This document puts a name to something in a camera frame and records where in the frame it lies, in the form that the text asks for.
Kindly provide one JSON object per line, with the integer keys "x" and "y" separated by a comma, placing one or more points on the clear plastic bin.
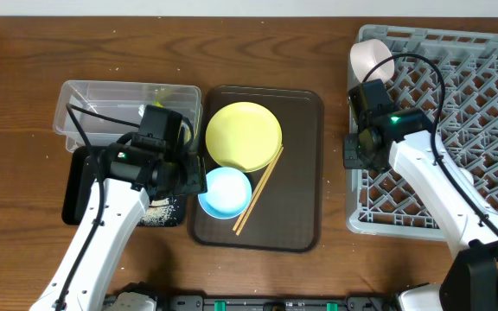
{"x": 117, "y": 99}

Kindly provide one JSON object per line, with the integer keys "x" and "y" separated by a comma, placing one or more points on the yellow plate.
{"x": 243, "y": 135}

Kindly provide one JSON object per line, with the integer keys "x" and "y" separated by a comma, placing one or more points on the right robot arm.
{"x": 407, "y": 142}

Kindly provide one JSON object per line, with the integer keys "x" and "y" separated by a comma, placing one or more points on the dark brown serving tray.
{"x": 287, "y": 214}

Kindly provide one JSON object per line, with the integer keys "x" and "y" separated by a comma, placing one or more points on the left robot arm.
{"x": 128, "y": 179}

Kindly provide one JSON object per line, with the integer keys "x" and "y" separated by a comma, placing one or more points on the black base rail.
{"x": 142, "y": 297}

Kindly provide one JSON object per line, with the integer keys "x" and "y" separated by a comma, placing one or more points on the small white cup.
{"x": 468, "y": 175}

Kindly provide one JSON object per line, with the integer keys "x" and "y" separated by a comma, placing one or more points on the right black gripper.
{"x": 350, "y": 157}

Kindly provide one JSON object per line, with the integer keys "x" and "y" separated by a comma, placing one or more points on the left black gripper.
{"x": 197, "y": 166}

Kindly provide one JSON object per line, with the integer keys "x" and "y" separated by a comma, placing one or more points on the black waste tray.
{"x": 80, "y": 180}

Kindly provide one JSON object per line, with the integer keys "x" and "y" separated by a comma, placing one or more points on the wooden chopstick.
{"x": 255, "y": 194}
{"x": 259, "y": 196}

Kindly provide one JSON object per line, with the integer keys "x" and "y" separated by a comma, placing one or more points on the grey dishwasher rack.
{"x": 384, "y": 204}

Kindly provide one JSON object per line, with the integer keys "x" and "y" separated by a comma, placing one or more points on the rice and food scraps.
{"x": 161, "y": 213}

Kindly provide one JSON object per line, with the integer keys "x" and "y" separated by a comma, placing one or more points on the light blue bowl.
{"x": 228, "y": 194}

